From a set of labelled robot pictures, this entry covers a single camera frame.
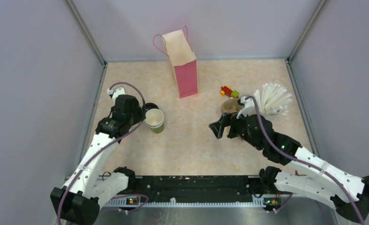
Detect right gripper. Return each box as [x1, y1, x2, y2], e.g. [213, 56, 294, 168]
[209, 107, 263, 150]

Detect black cup lid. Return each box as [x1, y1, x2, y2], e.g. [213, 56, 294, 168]
[144, 103, 159, 112]

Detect green paper cup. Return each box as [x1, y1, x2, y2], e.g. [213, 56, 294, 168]
[145, 109, 164, 134]

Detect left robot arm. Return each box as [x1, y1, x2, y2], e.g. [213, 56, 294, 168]
[50, 94, 145, 225]

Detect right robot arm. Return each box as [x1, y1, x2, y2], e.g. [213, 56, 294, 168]
[209, 113, 369, 224]

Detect brown pulp cup carrier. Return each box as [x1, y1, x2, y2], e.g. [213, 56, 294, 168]
[221, 98, 242, 117]

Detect red yellow green toy blocks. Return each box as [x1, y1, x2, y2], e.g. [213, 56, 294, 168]
[220, 86, 239, 98]

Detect white cup of straws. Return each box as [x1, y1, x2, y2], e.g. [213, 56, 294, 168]
[253, 83, 293, 120]

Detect pink paper bag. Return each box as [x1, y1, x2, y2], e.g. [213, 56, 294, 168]
[153, 25, 198, 98]

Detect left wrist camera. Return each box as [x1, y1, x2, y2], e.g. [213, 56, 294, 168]
[107, 86, 126, 102]

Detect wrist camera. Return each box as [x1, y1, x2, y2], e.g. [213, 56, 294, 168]
[236, 95, 256, 119]
[107, 86, 126, 102]

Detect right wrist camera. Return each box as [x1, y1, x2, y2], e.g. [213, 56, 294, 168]
[236, 95, 256, 119]

